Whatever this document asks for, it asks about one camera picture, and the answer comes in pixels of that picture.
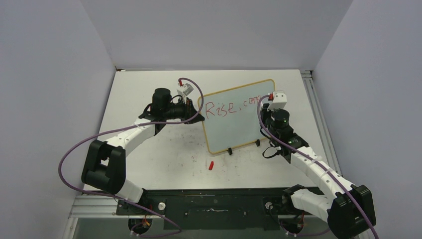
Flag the aluminium frame rail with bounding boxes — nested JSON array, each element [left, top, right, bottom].
[[300, 70, 342, 175]]

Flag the yellow-framed whiteboard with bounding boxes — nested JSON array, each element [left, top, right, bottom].
[[198, 79, 275, 154]]

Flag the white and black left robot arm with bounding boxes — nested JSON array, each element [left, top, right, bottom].
[[81, 84, 205, 215]]

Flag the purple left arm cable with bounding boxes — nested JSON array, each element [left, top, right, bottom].
[[58, 77, 205, 238]]

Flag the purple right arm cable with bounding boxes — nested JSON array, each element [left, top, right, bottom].
[[257, 95, 380, 239]]

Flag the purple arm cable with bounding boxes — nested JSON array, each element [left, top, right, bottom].
[[257, 95, 380, 239], [58, 77, 205, 238]]

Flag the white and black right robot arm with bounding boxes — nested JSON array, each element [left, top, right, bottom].
[[257, 103, 379, 239]]

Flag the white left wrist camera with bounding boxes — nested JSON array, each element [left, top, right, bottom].
[[177, 83, 194, 97]]

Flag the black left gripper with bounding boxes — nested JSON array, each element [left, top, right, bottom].
[[163, 97, 204, 124]]

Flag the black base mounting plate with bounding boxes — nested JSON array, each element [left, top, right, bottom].
[[116, 188, 302, 231]]

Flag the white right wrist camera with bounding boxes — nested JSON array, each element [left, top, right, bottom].
[[267, 91, 287, 111]]

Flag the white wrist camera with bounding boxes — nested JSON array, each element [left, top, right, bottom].
[[267, 91, 287, 111], [177, 83, 194, 97]]

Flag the black-footed wire whiteboard stand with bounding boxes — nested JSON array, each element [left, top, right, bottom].
[[227, 139, 261, 155]]

